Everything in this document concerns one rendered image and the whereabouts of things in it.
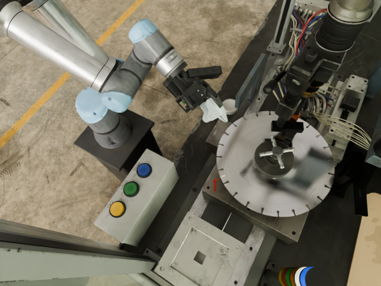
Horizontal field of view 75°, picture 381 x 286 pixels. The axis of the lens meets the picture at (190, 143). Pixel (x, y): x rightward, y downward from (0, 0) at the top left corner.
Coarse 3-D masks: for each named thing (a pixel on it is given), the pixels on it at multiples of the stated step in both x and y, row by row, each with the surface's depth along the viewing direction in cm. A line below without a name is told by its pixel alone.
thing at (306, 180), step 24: (240, 120) 78; (264, 120) 78; (288, 120) 77; (240, 144) 75; (288, 144) 73; (312, 144) 73; (240, 168) 71; (312, 168) 69; (240, 192) 68; (264, 192) 68; (288, 192) 67; (312, 192) 66; (288, 216) 64
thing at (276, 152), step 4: (272, 136) 69; (272, 140) 69; (276, 144) 68; (276, 148) 67; (280, 148) 67; (288, 148) 68; (292, 148) 67; (264, 152) 68; (268, 152) 67; (272, 152) 67; (276, 152) 67; (280, 152) 67; (284, 152) 67; (260, 156) 68; (272, 156) 68; (276, 156) 67; (280, 156) 67; (280, 160) 66; (280, 164) 66
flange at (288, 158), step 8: (264, 144) 73; (272, 144) 73; (280, 144) 72; (256, 152) 72; (288, 152) 71; (256, 160) 71; (264, 160) 71; (272, 160) 69; (288, 160) 70; (264, 168) 70; (272, 168) 69; (280, 168) 69; (288, 168) 69
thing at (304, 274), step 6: (306, 270) 42; (312, 270) 40; (318, 270) 40; (324, 270) 40; (300, 276) 42; (306, 276) 40; (312, 276) 40; (318, 276) 40; (324, 276) 40; (330, 276) 40; (300, 282) 42; (306, 282) 40; (312, 282) 40; (318, 282) 40; (324, 282) 40; (330, 282) 40
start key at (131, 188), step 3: (129, 183) 77; (132, 183) 76; (126, 186) 76; (129, 186) 76; (132, 186) 76; (135, 186) 76; (126, 189) 76; (129, 189) 76; (132, 189) 76; (135, 189) 76; (126, 192) 75; (129, 192) 75; (132, 192) 75; (135, 192) 75; (129, 195) 76
